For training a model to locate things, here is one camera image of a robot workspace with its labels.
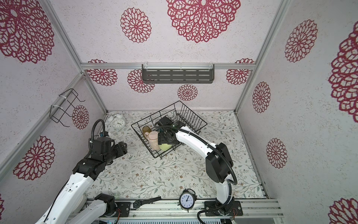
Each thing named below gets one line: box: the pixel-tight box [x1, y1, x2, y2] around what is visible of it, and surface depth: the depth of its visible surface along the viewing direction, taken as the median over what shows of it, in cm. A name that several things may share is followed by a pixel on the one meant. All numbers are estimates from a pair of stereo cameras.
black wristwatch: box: [132, 196, 162, 209], surface depth 78 cm
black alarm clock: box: [177, 188, 198, 213], surface depth 76 cm
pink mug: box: [144, 131, 160, 151], surface depth 91 cm
